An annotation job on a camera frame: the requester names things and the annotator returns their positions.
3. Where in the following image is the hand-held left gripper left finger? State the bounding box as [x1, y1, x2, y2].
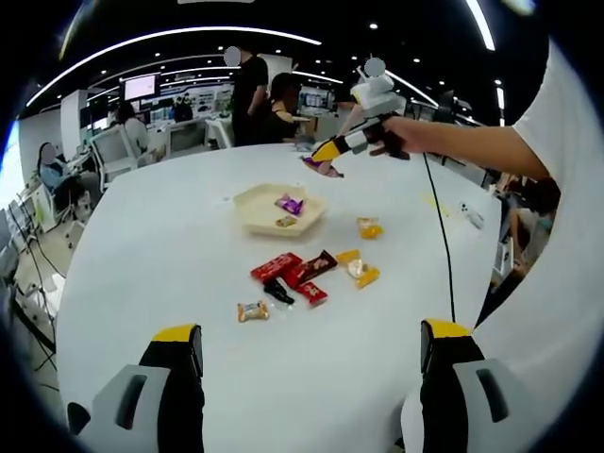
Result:
[91, 323, 207, 453]

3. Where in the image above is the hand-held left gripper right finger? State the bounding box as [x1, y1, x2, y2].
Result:
[418, 318, 529, 453]

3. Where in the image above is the purple food packet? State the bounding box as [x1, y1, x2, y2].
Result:
[301, 155, 344, 179]
[274, 193, 306, 214]

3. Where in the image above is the beige hexagonal container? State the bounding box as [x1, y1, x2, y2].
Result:
[233, 183, 328, 237]

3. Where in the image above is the dark brown food packet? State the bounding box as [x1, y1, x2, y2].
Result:
[282, 249, 339, 289]

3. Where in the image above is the long yellow food packet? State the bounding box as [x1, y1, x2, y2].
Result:
[334, 248, 381, 290]

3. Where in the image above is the orange food packet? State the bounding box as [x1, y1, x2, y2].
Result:
[236, 300, 270, 325]

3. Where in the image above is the large red food packet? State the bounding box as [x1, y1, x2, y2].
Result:
[249, 252, 303, 282]

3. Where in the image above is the small red food packet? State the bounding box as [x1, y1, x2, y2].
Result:
[296, 281, 329, 308]

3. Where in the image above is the black food packet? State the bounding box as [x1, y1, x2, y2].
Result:
[262, 280, 296, 306]

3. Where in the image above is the person's right hand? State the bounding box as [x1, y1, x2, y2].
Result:
[369, 116, 426, 159]

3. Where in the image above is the small black object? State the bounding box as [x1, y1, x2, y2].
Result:
[65, 400, 92, 435]

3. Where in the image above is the white ceiling light strip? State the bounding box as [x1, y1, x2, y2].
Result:
[464, 0, 496, 52]

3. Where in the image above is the white office chair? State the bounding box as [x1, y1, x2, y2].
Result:
[167, 123, 209, 153]
[92, 127, 138, 183]

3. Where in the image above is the white smartphone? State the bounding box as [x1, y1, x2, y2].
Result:
[457, 200, 486, 228]

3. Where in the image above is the person's white shirt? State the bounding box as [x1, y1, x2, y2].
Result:
[400, 37, 604, 453]

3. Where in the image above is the curved ceiling light strip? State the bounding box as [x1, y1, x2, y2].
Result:
[25, 25, 323, 108]

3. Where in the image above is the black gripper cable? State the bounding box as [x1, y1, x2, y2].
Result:
[421, 153, 458, 327]

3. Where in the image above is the lit wall screen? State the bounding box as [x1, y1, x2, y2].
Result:
[123, 75, 157, 101]

